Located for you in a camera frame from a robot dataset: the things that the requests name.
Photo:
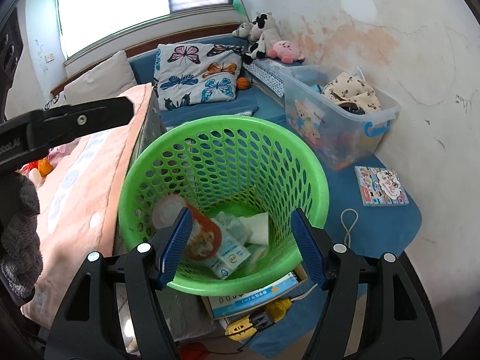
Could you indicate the white paper cup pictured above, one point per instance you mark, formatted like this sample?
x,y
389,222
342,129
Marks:
x,y
257,228

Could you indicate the grey sleeve forearm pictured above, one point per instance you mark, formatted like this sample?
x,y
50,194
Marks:
x,y
21,260

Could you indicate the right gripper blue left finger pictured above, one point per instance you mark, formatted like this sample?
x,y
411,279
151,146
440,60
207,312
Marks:
x,y
170,247

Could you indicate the yellow power plug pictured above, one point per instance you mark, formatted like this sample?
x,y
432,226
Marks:
x,y
258,321

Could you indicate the grey plush toy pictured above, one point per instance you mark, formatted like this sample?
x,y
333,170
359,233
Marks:
x,y
244,30

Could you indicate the green plastic trash basket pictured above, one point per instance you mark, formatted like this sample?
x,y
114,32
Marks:
x,y
238,164

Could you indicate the white milk carton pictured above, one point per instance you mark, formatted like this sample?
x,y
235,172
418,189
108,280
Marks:
x,y
232,251

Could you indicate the small orange ball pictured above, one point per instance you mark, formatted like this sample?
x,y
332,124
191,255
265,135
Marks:
x,y
243,83

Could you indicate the plastic bag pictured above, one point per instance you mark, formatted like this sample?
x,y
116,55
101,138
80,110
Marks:
x,y
257,253

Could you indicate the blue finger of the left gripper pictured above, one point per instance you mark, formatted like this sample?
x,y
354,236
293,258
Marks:
x,y
66,123

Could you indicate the beige cushion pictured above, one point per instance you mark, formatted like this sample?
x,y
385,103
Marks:
x,y
109,79

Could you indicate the right butterfly pillow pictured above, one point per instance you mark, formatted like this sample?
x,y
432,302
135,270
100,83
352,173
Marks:
x,y
195,73

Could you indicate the window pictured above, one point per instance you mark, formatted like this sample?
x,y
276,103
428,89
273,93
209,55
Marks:
x,y
138,3

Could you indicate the blue workbook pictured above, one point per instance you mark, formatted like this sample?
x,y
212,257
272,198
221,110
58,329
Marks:
x,y
230,305

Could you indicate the blue floor mat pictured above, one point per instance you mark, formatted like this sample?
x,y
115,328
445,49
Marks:
x,y
379,229

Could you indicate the spotted beige cloth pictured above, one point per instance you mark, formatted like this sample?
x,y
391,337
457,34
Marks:
x,y
352,94

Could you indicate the patterned blue cloth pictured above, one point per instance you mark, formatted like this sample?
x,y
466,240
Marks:
x,y
268,72

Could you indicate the clear storage bin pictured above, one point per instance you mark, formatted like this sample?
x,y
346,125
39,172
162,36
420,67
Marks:
x,y
338,137

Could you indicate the orange plush toy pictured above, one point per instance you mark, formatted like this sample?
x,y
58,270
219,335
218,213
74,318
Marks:
x,y
43,166

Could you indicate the pink flower blanket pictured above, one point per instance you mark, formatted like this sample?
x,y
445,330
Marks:
x,y
79,202

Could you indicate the pink plush toy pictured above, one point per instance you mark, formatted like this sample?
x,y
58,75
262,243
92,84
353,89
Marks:
x,y
286,51

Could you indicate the colourful picture book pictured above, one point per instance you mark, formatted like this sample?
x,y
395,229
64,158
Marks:
x,y
380,187

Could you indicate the cow plush toy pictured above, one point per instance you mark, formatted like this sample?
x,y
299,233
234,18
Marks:
x,y
263,35

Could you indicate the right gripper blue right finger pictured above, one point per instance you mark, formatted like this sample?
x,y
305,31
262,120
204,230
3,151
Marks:
x,y
313,244

